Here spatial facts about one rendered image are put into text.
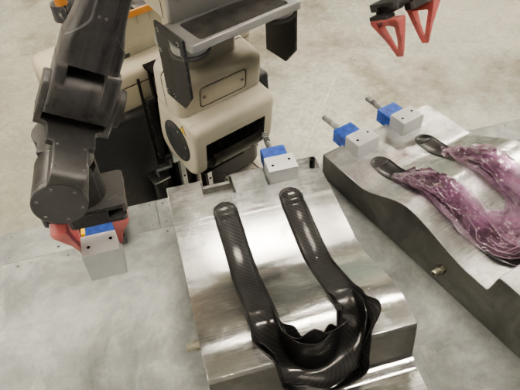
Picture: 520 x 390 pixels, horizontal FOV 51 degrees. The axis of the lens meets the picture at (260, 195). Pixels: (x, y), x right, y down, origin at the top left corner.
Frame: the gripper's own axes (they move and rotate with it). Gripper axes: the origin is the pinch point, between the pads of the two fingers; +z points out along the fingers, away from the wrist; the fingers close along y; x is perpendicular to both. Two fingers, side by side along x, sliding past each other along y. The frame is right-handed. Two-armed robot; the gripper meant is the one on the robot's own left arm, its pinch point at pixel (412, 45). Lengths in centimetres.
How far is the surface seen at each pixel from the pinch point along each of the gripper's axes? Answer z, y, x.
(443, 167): 18.0, -10.5, -11.1
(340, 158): 13.7, -19.5, 3.7
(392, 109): 11.4, -3.2, 5.3
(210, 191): 9.3, -42.9, 10.1
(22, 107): 6, -37, 213
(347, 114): 54, 74, 117
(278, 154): 7.6, -30.8, 5.1
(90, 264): 6, -67, 0
